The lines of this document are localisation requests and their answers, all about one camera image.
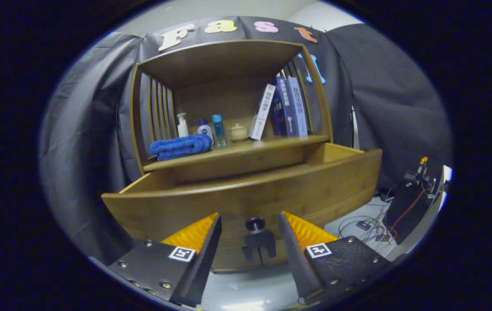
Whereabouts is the wooden countertop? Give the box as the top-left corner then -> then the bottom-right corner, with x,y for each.
142,135 -> 331,172

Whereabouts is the black equipment with orange part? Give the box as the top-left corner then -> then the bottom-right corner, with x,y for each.
386,156 -> 445,244

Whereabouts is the wooden drawer with black knob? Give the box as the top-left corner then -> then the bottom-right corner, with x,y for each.
101,143 -> 382,260

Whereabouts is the white book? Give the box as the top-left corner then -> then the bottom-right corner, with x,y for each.
249,84 -> 276,140

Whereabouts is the metal backdrop stand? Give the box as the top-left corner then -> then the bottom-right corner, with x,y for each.
350,106 -> 361,149

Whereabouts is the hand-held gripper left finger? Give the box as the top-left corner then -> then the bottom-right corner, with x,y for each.
108,212 -> 223,308

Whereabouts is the clear blue bottle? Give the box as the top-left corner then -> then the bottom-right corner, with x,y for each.
211,114 -> 227,149

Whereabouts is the folded blue towel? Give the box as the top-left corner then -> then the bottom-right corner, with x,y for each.
150,134 -> 213,162

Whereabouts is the pale blue book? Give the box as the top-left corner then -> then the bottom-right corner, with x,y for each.
287,77 -> 308,137

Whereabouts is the wooden cabinet with slatted sides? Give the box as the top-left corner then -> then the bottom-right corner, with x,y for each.
117,40 -> 334,273

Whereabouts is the beige lidded teacup with saucer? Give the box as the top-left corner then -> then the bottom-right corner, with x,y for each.
230,123 -> 249,141

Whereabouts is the wooden cabinet door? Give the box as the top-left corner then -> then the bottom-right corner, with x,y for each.
258,235 -> 290,267
212,247 -> 260,273

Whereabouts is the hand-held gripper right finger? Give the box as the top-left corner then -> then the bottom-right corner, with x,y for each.
278,211 -> 395,305

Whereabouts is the dark blue book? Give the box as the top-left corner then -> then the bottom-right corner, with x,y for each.
271,77 -> 298,137

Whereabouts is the tangle of floor cables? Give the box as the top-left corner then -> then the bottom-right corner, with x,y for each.
337,190 -> 397,248

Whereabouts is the white bottle with blue cap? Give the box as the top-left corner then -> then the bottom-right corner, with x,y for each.
197,118 -> 214,145

